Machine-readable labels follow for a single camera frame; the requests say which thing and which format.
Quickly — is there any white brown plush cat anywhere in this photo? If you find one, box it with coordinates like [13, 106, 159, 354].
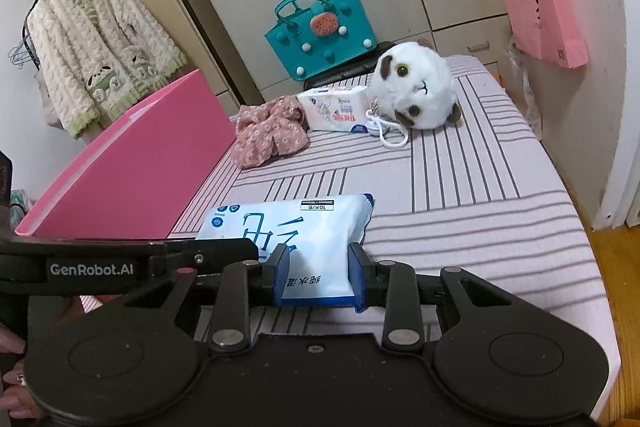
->
[367, 39, 462, 131]

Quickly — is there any pink storage box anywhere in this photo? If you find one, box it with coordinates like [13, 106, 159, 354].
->
[15, 70, 235, 239]

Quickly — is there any white green knit cardigan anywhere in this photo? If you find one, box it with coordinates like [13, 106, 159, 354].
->
[27, 0, 188, 139]

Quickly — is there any black suitcase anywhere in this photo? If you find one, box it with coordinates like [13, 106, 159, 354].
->
[304, 41, 395, 90]

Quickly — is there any pink paper shopping bag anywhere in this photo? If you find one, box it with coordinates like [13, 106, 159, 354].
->
[503, 0, 589, 69]

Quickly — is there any pink floral cloth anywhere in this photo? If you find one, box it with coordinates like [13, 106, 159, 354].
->
[231, 95, 310, 169]

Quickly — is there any blue white wet wipes pack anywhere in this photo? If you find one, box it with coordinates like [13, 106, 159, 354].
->
[196, 194, 374, 307]

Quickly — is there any white cord keychain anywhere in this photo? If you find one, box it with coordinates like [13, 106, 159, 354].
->
[364, 109, 409, 150]

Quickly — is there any white tissue pack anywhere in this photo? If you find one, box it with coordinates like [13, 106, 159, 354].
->
[296, 86, 370, 133]

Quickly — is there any person's left hand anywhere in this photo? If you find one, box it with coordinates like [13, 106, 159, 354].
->
[1, 325, 42, 423]

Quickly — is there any white door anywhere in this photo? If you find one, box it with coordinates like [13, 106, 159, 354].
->
[532, 0, 639, 230]

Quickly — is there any teal felt handbag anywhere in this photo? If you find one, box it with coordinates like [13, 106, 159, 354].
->
[265, 0, 378, 81]

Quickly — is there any striped bed sheet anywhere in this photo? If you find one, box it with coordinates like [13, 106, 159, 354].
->
[79, 54, 623, 417]

